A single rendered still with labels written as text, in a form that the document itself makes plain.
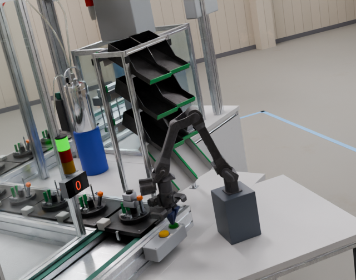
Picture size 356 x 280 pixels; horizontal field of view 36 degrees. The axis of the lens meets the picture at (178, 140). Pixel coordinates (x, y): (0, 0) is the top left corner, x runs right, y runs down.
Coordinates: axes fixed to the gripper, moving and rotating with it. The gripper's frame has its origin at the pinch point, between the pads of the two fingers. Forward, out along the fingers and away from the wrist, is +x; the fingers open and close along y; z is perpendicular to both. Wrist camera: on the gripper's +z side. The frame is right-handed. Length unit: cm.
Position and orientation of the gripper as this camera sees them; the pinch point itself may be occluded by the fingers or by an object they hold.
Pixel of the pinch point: (171, 216)
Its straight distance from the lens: 230.0
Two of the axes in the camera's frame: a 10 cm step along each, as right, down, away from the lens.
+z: -8.2, -0.4, 5.7
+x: 1.7, 9.3, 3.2
